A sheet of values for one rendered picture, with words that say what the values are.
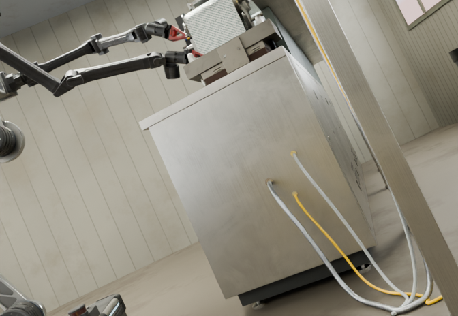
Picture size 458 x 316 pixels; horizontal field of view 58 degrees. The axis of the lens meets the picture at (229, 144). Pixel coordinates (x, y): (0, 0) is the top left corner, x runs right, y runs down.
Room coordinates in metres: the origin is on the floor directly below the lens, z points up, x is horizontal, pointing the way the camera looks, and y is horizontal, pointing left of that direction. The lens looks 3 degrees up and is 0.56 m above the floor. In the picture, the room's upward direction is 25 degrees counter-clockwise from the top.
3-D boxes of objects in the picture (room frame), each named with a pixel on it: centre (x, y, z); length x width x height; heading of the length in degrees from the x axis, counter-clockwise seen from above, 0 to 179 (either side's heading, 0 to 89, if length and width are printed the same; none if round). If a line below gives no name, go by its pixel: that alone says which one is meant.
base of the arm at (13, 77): (2.12, 0.88, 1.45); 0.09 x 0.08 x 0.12; 5
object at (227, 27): (1.83, -0.16, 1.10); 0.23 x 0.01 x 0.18; 74
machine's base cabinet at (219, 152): (2.81, -0.39, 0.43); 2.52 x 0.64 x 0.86; 164
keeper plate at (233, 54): (1.61, -0.16, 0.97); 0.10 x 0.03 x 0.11; 74
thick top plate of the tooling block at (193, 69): (1.71, -0.17, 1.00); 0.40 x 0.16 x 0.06; 74
